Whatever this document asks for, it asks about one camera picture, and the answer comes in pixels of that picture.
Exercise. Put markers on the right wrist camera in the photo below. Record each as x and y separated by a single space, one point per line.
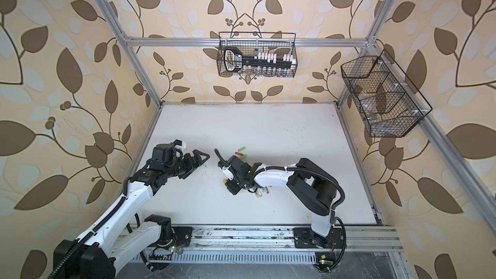
224 166

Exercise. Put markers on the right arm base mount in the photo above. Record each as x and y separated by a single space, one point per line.
334 244

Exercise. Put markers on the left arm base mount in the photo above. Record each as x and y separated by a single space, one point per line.
170 245

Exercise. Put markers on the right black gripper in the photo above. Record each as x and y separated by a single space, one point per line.
233 189

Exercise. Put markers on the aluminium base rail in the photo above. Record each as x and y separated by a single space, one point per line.
270 244

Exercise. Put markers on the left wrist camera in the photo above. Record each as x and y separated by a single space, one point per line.
168 153

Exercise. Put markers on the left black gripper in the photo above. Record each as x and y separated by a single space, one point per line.
190 165

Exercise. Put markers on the wall wire basket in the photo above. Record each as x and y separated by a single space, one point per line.
266 41
388 101

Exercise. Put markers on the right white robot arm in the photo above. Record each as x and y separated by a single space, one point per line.
317 190

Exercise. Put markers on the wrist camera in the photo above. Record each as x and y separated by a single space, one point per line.
224 166
168 153

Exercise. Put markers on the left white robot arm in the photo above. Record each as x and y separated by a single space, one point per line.
109 244

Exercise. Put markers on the right wall wire basket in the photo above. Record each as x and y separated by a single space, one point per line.
388 101

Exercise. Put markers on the black tool in basket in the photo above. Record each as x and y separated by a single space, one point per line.
234 59

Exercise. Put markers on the back wall wire basket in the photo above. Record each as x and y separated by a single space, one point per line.
266 41

